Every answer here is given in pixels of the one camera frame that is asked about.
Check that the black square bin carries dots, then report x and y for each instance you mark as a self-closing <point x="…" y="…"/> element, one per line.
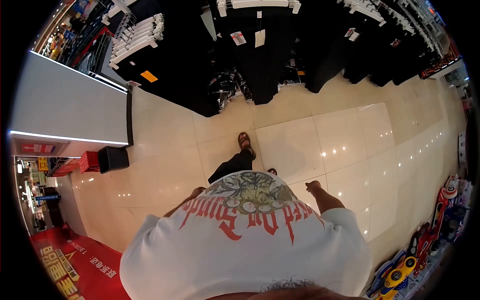
<point x="112" y="159"/>

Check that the person's left hand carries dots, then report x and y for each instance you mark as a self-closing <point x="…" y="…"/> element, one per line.
<point x="198" y="192"/>

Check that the person's right fingers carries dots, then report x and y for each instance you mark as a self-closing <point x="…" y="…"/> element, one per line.
<point x="309" y="184"/>

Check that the red printed floor mat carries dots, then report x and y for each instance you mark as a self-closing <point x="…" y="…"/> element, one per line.
<point x="80" y="266"/>

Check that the white lit display pillar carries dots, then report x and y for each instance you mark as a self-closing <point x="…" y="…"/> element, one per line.
<point x="71" y="108"/>

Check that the full toy car shelf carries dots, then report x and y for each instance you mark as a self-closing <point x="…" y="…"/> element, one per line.
<point x="423" y="243"/>

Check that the person's right hand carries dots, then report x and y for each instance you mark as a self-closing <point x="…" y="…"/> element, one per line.
<point x="314" y="186"/>

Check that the person's body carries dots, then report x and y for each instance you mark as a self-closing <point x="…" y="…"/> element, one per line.
<point x="247" y="255"/>

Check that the person's legs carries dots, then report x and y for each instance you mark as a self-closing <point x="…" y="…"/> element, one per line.
<point x="234" y="165"/>

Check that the red plastic crate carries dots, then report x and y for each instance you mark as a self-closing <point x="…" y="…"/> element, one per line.
<point x="88" y="162"/>

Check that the shop shelving with goods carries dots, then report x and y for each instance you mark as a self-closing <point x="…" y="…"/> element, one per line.
<point x="75" y="33"/>

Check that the rack of black trousers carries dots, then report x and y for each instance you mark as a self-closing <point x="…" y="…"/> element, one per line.
<point x="375" y="52"/>
<point x="262" y="63"/>
<point x="168" y="67"/>

